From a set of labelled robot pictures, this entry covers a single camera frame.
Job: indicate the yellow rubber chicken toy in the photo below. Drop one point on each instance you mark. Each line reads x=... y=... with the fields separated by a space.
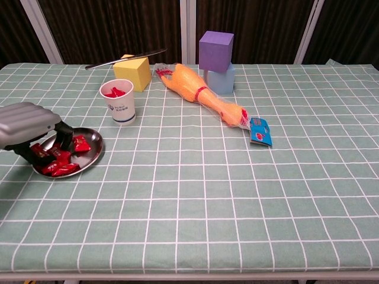
x=186 y=83

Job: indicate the light blue foam cube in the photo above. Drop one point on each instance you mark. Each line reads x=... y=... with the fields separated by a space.
x=220 y=83

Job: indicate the blue printed card packet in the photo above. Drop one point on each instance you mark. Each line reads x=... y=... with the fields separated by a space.
x=260 y=133

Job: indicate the green checkered tablecloth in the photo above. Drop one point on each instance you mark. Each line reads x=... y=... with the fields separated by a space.
x=207 y=192

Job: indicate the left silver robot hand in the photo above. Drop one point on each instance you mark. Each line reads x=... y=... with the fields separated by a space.
x=26 y=124

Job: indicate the red object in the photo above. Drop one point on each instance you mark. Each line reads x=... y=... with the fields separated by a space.
x=115 y=93

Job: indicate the red candy heap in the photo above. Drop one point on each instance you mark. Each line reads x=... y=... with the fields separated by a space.
x=62 y=169

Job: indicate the yellow foam cube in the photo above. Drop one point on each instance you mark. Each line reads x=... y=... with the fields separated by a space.
x=130 y=72

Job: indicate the purple foam cube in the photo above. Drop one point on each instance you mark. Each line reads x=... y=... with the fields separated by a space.
x=214 y=53

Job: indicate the silver table knife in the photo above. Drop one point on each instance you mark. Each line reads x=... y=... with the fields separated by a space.
x=142 y=54

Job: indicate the metal bowl of red candies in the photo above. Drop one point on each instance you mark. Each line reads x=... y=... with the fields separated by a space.
x=91 y=139

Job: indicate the white paper cup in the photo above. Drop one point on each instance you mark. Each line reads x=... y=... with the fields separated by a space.
x=121 y=109

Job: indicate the white table frame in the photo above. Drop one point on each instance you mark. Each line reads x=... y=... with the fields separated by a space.
x=189 y=277

